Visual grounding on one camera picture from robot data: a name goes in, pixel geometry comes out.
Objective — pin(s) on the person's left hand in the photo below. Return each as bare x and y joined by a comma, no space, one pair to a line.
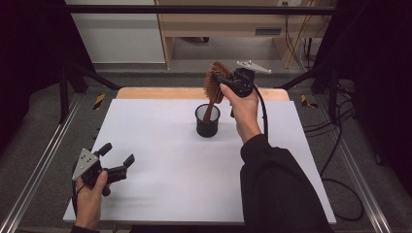
89,200

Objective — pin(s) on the aluminium rail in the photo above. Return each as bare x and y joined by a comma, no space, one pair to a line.
359,181
39,165

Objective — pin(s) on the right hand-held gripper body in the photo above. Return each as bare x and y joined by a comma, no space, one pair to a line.
244,81

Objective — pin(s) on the black curtain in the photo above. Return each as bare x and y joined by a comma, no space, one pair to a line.
29,58
379,81

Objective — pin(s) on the brown wooden hairbrush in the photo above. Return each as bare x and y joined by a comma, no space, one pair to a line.
213,84

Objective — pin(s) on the white board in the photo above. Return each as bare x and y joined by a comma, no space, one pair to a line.
162,181

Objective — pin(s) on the white cabinet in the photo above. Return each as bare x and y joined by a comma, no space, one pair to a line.
120,35

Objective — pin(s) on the black frame crossbar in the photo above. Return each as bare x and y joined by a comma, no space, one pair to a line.
162,9

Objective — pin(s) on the wooden table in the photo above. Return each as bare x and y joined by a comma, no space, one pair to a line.
162,93

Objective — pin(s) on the person's right hand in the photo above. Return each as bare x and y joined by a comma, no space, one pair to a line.
244,113

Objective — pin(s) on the black mesh cup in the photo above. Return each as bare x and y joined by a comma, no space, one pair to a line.
207,126

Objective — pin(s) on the black frame leg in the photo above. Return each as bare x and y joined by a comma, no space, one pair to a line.
333,93
64,93

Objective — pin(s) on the light wooden desk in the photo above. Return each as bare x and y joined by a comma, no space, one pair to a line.
220,24

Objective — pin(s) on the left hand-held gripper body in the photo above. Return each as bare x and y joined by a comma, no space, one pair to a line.
85,163

